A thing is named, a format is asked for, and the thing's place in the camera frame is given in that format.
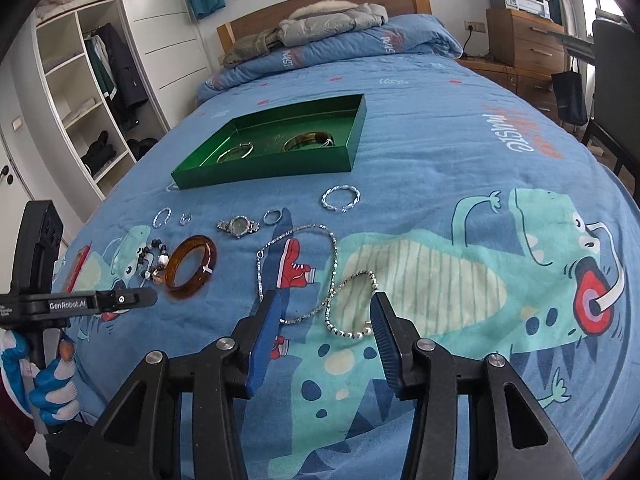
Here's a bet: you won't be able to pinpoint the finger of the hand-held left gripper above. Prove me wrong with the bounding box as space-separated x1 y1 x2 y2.
97 287 159 322

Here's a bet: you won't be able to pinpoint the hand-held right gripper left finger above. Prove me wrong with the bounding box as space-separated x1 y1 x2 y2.
60 289 287 480

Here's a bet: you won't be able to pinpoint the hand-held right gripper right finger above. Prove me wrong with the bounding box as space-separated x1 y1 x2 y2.
370 291 586 480

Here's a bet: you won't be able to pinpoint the silver bead bracelet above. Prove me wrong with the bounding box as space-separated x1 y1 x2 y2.
325 270 379 339

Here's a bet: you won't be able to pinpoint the wide amber bangle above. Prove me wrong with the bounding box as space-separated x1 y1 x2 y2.
164 235 219 302

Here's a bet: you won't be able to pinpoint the dark bead bracelet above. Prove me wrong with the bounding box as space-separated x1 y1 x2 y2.
136 241 172 283

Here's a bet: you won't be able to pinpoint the silver chain necklace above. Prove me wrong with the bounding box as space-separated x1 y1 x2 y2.
256 223 340 325

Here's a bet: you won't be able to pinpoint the silver wristwatch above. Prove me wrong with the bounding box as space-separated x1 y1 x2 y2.
216 215 261 237

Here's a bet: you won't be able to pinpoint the twisted silver bracelet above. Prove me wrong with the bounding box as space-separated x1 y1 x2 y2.
321 186 361 214

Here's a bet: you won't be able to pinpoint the green jewelry tray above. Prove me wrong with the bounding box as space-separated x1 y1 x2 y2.
171 93 368 190

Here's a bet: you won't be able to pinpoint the amber bangle with white tag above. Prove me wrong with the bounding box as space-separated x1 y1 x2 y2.
281 131 335 154

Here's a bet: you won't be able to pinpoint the person's left hand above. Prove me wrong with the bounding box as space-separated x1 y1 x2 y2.
0 329 82 423

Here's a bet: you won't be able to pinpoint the red photo card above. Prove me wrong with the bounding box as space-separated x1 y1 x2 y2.
62 245 94 293

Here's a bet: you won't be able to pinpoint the black folded clothing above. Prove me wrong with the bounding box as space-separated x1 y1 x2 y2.
80 130 118 176

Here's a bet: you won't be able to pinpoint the black shoes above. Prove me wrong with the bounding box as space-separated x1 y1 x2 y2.
125 137 161 158

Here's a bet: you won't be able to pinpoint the blue dinosaur bedspread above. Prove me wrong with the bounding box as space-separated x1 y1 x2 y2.
62 55 640 480

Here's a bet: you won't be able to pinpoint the hanging dark clothes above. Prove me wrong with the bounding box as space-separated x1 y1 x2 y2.
82 22 151 131

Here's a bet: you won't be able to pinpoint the white open wardrobe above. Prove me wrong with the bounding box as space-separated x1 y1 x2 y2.
30 0 211 201

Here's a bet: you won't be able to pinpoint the olive fleece garment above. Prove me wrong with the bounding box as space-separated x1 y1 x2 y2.
222 27 288 67

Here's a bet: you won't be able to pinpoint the folded blue quilt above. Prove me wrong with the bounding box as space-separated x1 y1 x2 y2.
195 14 463 106

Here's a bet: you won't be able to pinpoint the wooden bedside table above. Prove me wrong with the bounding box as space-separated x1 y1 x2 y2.
457 55 561 121

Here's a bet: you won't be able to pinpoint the black tote bag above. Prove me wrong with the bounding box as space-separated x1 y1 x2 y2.
551 60 588 126

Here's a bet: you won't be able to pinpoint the grey down jacket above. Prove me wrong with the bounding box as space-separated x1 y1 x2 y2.
277 1 391 46

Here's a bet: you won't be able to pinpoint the wooden drawer cabinet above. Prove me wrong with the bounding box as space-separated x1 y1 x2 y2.
486 7 583 68

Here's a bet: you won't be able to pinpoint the grey desk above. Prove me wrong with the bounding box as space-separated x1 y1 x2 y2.
547 25 596 66

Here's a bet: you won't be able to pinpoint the dark chair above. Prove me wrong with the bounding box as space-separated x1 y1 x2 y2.
580 17 640 176

